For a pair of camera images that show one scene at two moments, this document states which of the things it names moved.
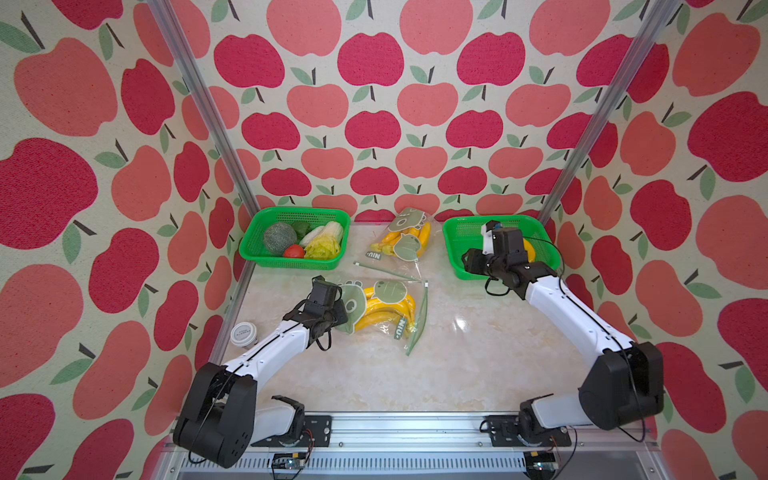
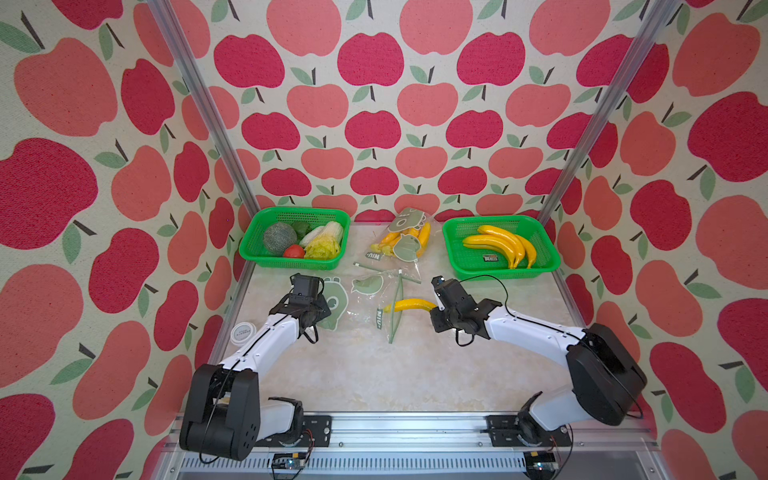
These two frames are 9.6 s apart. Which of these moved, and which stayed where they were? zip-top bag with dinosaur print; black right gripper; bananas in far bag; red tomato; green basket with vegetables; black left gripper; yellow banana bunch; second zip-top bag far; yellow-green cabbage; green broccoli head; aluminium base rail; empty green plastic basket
Moved: black right gripper; zip-top bag with dinosaur print; black left gripper; yellow banana bunch
Stayed: red tomato; yellow-green cabbage; green broccoli head; aluminium base rail; empty green plastic basket; bananas in far bag; green basket with vegetables; second zip-top bag far
